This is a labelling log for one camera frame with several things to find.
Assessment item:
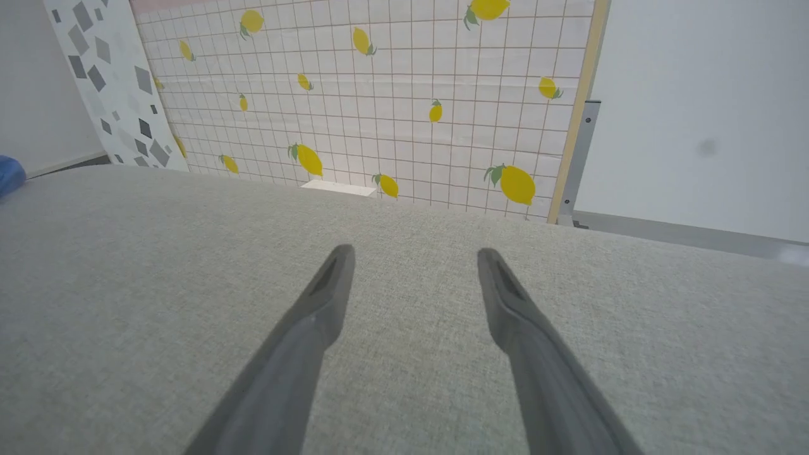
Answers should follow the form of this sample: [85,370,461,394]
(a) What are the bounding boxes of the light wooden edge strip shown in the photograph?
[547,0,611,225]

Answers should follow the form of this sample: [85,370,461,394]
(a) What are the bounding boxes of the white board with grey flecks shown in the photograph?
[43,0,189,173]

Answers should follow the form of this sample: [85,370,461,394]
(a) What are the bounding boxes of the blue and white striped garment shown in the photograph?
[0,155,27,200]

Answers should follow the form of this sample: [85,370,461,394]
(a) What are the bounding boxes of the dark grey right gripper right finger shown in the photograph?
[477,248,645,455]

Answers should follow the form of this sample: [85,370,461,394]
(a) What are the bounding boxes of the lemon print grid cloth board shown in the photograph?
[130,0,598,223]

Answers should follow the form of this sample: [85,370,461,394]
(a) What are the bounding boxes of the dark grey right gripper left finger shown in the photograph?
[183,245,356,455]

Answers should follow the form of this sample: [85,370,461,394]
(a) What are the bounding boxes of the white flat panel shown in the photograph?
[574,0,809,245]

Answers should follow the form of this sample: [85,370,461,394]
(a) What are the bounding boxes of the small white flat box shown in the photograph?
[301,179,377,198]

